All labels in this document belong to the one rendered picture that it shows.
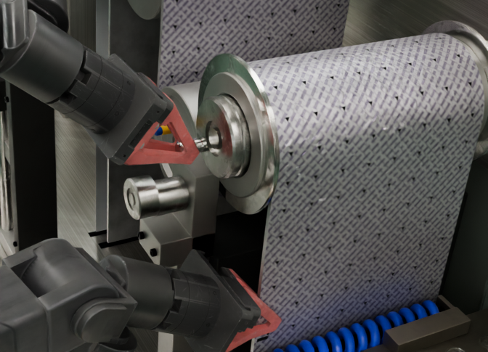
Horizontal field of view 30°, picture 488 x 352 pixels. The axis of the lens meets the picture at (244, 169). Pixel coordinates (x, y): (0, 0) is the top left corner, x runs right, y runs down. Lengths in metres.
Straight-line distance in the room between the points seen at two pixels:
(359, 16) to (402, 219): 0.37
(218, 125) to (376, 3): 0.43
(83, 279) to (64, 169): 0.73
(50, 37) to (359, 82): 0.28
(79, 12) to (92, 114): 0.76
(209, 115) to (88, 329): 0.23
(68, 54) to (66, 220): 0.61
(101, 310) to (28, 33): 0.22
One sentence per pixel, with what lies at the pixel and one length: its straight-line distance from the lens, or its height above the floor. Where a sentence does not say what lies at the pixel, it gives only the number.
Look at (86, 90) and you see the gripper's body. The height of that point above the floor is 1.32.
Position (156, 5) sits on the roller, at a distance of 0.97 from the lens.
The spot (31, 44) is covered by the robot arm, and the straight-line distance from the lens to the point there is 0.71.
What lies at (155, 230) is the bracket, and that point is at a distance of 0.89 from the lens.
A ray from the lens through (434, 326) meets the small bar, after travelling 0.97.
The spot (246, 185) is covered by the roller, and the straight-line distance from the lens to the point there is 0.81.
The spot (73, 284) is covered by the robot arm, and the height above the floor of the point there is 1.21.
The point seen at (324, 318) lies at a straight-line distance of 0.94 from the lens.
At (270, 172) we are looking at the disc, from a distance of 0.78.
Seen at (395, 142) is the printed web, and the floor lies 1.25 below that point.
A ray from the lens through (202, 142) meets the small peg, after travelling 0.83.
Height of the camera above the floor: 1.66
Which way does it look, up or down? 32 degrees down
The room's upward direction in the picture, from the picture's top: 6 degrees clockwise
